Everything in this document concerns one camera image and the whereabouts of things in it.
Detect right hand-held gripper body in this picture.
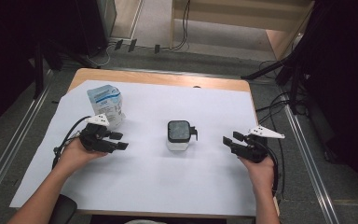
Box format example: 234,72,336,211
231,125,286,164

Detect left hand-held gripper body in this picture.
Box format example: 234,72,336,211
79,113,119,154

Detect white and blue pouch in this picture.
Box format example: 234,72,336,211
86,84,127,132

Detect clear jar with black lid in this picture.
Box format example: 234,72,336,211
166,119,199,152

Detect person's right hand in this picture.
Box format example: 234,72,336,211
237,153,276,196

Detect person's left hand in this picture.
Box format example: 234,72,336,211
57,138,108,175

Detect black tripod stand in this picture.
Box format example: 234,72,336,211
241,18,324,113

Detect black metal stand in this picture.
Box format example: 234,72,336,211
32,40,101,100

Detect black curtain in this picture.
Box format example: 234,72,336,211
0,0,78,138
304,0,358,209

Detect dark cabinet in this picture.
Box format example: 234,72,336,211
74,0,117,57

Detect light wooden shelf unit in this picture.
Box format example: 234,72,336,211
169,0,315,62

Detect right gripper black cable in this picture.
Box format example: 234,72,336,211
262,144,280,198

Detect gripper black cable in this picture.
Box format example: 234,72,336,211
262,144,280,198
51,115,91,171

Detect black floor cables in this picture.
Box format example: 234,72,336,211
255,60,293,200

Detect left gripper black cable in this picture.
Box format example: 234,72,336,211
51,115,91,171

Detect metal floor rail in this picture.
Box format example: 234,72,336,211
0,69,55,216
281,92,339,224

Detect white floor cable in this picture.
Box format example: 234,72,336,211
85,42,116,68

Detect black hanging cables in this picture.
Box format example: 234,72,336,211
171,0,192,51

